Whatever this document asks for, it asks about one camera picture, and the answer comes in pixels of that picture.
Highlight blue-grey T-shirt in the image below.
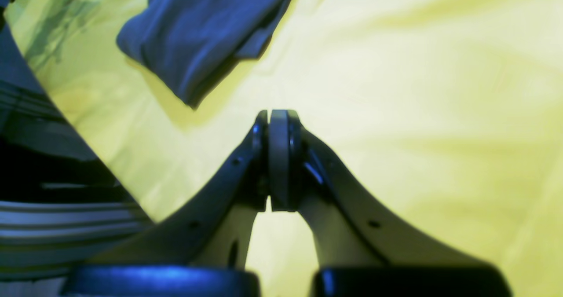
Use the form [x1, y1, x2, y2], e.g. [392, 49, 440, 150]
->
[116, 0, 292, 109]

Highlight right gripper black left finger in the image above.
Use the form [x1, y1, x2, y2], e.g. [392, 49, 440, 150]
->
[86, 110, 268, 268]

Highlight yellow table cloth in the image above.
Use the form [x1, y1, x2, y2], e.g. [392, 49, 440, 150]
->
[5, 0, 563, 297]

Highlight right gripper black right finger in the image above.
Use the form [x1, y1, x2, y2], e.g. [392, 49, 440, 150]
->
[269, 109, 492, 269]

